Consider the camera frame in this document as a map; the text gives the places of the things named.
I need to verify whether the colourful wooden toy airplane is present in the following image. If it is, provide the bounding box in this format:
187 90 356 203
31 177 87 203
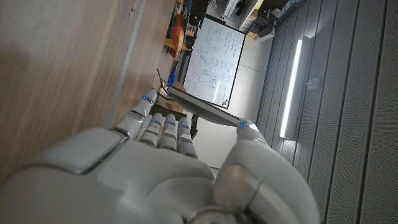
164 12 192 60

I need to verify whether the long ceiling light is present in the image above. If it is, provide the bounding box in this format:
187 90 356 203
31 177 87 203
279 39 303 139

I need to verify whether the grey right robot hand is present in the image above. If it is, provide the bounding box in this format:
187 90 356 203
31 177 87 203
0 88 322 224

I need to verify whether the black computer monitor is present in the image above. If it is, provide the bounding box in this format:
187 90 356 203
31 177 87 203
166 85 244 128

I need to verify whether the whiteboard with writing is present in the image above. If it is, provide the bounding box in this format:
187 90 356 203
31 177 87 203
183 14 246 110

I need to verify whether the blue plastic bin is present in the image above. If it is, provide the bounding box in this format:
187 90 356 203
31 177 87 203
167 67 177 86

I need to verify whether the white shelf cabinet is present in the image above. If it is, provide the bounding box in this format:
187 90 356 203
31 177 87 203
214 0 264 32

